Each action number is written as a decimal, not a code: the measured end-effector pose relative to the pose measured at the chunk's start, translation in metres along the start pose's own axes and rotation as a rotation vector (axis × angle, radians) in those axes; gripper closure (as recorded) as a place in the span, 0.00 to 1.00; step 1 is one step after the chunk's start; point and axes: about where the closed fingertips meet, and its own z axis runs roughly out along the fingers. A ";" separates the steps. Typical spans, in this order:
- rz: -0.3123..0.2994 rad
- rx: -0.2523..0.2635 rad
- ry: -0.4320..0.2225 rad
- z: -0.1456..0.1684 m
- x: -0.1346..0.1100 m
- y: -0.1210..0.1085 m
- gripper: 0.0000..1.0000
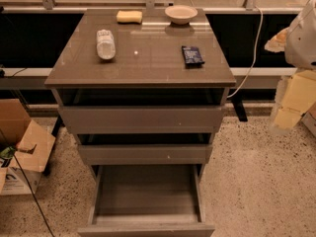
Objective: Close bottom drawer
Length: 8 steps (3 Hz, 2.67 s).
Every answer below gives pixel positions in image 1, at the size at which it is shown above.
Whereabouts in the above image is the grey bottom drawer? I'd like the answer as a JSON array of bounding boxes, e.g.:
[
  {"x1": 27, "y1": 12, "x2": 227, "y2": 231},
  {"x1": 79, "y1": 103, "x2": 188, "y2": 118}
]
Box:
[{"x1": 78, "y1": 165, "x2": 214, "y2": 237}]

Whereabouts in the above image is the grey drawer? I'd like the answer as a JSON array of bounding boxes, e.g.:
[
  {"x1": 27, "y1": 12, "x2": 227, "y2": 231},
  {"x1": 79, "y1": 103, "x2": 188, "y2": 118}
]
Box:
[
  {"x1": 78, "y1": 165, "x2": 214, "y2": 237},
  {"x1": 78, "y1": 133, "x2": 212, "y2": 165},
  {"x1": 55, "y1": 88, "x2": 226, "y2": 134}
]

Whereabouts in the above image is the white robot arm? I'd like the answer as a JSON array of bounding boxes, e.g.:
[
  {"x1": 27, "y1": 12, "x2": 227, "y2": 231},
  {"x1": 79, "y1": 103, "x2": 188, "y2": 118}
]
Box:
[{"x1": 265, "y1": 0, "x2": 316, "y2": 134}]

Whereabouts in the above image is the grey drawer cabinet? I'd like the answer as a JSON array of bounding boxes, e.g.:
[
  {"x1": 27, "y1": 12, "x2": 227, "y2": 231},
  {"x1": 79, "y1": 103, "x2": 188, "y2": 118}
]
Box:
[{"x1": 43, "y1": 8, "x2": 237, "y2": 183}]

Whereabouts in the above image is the grey middle drawer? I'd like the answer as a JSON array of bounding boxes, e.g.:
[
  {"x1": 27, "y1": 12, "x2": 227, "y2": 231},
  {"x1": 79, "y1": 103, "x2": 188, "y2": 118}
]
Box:
[{"x1": 78, "y1": 133, "x2": 212, "y2": 165}]

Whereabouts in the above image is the grey top drawer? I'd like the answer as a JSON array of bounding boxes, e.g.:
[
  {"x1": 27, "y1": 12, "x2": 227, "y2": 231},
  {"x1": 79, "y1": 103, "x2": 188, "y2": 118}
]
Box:
[{"x1": 55, "y1": 88, "x2": 226, "y2": 134}]

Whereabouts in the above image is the cardboard box at right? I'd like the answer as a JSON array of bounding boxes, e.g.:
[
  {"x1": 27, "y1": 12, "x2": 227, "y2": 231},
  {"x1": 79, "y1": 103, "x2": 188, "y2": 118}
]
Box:
[{"x1": 302, "y1": 103, "x2": 316, "y2": 137}]

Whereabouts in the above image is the dark blue packet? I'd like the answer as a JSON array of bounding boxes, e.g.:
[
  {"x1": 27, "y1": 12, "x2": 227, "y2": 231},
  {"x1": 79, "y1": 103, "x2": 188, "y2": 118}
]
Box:
[{"x1": 182, "y1": 46, "x2": 204, "y2": 65}]

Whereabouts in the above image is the white bowl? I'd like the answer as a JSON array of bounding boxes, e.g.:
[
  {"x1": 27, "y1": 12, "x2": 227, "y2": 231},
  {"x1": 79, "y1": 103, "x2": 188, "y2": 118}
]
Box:
[{"x1": 165, "y1": 5, "x2": 198, "y2": 25}]

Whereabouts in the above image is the yellow sponge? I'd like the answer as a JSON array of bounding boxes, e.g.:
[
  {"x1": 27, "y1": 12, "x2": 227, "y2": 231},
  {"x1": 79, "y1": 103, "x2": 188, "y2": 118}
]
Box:
[{"x1": 117, "y1": 11, "x2": 142, "y2": 24}]

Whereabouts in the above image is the clear plastic bottle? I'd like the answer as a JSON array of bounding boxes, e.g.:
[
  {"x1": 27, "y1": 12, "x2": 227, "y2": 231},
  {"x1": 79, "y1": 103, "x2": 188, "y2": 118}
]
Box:
[{"x1": 96, "y1": 30, "x2": 116, "y2": 60}]

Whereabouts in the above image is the open cardboard box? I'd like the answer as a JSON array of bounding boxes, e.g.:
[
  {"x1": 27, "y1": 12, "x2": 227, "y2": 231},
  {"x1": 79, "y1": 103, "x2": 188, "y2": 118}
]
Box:
[{"x1": 0, "y1": 99, "x2": 55, "y2": 196}]

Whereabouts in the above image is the white cable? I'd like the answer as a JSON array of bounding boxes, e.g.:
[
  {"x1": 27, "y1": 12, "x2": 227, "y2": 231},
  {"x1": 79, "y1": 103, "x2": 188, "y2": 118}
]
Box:
[{"x1": 226, "y1": 5, "x2": 265, "y2": 100}]

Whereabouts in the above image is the black cable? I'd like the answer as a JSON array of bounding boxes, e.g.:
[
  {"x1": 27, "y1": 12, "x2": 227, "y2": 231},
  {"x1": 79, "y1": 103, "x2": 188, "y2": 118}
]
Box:
[{"x1": 0, "y1": 128, "x2": 56, "y2": 237}]

